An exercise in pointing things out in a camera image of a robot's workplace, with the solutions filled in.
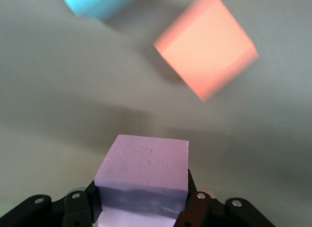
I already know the orange foam cube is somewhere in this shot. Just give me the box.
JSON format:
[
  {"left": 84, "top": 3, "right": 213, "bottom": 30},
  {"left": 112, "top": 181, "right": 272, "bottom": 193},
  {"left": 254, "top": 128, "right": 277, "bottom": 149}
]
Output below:
[{"left": 153, "top": 0, "right": 259, "bottom": 102}]

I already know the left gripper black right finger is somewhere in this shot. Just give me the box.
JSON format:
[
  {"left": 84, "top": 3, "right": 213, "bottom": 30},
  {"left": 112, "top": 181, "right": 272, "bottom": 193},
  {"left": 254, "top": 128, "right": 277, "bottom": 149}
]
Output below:
[{"left": 174, "top": 168, "right": 276, "bottom": 227}]

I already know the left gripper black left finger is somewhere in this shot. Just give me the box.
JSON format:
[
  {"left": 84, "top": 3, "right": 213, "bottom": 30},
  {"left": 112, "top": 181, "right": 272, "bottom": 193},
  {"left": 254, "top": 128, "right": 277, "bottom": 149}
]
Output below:
[{"left": 0, "top": 180, "right": 102, "bottom": 227}]

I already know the pink foam cube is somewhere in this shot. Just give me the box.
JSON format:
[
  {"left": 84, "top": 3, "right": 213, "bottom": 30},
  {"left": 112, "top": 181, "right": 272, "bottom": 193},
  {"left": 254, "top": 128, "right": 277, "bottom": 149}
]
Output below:
[{"left": 94, "top": 134, "right": 190, "bottom": 227}]

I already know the blue foam cube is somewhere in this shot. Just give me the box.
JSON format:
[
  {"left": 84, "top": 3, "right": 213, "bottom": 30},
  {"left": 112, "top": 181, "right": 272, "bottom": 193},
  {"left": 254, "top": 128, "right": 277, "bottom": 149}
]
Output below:
[{"left": 59, "top": 0, "right": 149, "bottom": 22}]

